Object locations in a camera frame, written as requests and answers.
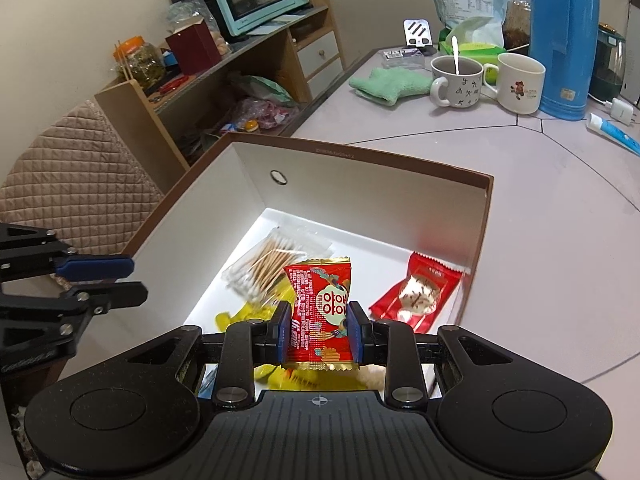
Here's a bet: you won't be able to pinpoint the pink plastic bag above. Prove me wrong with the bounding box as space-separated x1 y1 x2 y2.
237 99 301 131

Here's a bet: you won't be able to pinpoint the clear plastic bag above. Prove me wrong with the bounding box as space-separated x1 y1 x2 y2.
167 0 233 56

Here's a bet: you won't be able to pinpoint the red snack packet clear window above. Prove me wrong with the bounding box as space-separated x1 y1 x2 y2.
369 251 466 335

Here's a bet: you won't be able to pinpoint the glass jar orange lid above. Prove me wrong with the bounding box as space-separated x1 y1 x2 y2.
116 35 166 87

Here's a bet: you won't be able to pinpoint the dark green kettle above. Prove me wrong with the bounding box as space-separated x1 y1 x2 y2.
587 22 628 101

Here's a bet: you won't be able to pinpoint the white tower appliance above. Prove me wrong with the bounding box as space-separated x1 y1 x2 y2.
621 0 640 106

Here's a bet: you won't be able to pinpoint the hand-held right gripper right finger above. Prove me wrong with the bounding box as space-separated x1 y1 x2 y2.
347 301 514 409

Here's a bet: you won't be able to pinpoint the green tissue pack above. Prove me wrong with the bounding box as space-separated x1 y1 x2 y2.
439 16 507 86

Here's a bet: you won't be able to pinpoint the clear jar brown contents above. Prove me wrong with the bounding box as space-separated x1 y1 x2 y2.
502 0 533 51

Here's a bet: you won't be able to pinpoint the white charger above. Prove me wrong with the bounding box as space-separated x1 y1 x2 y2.
602 97 640 126

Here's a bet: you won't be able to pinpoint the yellow snack packet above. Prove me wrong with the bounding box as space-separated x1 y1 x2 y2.
215 280 296 333
252 362 368 391

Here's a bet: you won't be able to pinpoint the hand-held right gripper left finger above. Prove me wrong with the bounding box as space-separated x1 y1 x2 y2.
126 301 292 409

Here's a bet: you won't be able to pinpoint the clear plastic case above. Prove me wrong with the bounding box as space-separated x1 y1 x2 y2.
381 46 433 70

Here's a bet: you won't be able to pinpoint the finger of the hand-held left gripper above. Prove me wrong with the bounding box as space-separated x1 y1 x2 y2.
0 281 149 359
0 224 135 281

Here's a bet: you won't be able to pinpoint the dark red box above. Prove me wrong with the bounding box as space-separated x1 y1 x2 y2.
165 19 222 77

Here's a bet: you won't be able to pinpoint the white shelf drawer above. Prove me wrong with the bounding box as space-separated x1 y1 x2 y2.
295 30 343 81

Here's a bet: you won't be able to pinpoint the pill blister pack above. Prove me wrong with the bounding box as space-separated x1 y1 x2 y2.
403 17 432 47

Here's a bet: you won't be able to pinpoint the green towel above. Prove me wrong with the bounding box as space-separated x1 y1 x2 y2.
348 67 433 107

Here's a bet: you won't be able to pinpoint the red snack packet gold edge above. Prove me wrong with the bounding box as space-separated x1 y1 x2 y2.
283 256 362 373

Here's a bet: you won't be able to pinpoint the white mug bear print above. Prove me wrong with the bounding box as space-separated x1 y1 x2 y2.
482 52 547 115

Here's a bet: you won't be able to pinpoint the wooden shelf unit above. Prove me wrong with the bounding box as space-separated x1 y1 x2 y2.
94 0 346 168

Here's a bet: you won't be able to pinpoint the white mug with figures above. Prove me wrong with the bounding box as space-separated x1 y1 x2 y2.
430 55 485 108

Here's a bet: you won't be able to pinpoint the clear bag of cotton swabs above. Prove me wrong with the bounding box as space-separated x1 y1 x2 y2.
221 226 333 308

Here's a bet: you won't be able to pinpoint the blue white tube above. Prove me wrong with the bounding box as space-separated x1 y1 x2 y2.
586 112 640 156

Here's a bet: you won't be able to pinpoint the brown cardboard box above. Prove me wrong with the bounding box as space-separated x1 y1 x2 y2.
57 132 495 396

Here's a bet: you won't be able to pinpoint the brown quilted cover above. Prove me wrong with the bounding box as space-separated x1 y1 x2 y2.
0 99 166 261

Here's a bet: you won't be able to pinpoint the blue thermos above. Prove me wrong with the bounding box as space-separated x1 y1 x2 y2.
529 0 601 122

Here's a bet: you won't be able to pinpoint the green plastic bag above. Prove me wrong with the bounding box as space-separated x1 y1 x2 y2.
230 74 296 108

